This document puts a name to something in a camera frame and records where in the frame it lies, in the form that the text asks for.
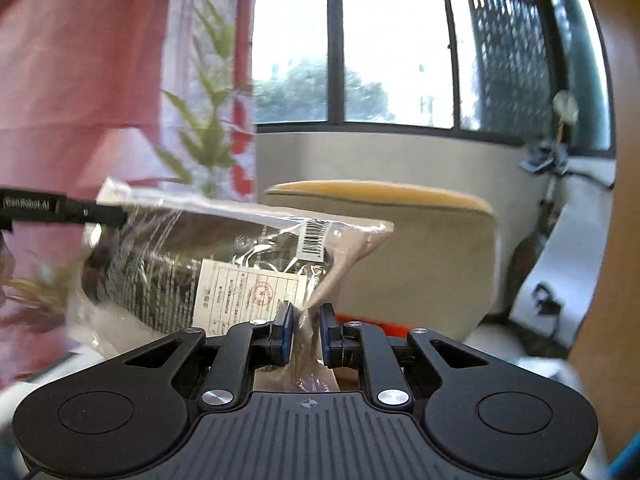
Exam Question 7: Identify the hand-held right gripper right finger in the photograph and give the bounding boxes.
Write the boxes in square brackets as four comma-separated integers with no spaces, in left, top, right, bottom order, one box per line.
[320,302,493,414]

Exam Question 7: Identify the beige armchair with yellow top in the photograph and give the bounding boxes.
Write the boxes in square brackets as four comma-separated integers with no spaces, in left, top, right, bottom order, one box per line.
[262,180,502,347]

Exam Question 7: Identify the dark garment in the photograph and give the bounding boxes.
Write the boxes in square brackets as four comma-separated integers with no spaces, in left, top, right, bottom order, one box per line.
[67,176,396,392]

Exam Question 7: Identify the wooden panel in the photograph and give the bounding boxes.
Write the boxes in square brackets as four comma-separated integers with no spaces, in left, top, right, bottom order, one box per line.
[567,0,640,463]

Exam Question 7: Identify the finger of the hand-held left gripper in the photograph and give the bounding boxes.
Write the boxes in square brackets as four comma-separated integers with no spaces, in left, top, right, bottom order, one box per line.
[65,198,128,228]

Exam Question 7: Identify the white board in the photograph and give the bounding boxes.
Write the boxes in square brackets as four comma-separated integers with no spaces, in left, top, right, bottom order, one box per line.
[509,204,602,352]

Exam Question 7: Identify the dark framed window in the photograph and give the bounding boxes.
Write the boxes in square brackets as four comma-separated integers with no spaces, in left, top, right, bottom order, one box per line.
[252,0,617,157]

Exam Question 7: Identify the metal window grille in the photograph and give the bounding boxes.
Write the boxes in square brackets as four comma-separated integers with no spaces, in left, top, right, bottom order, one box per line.
[465,0,557,133]

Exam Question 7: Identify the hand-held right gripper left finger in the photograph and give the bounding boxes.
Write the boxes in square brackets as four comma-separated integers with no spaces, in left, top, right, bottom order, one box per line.
[122,301,296,414]

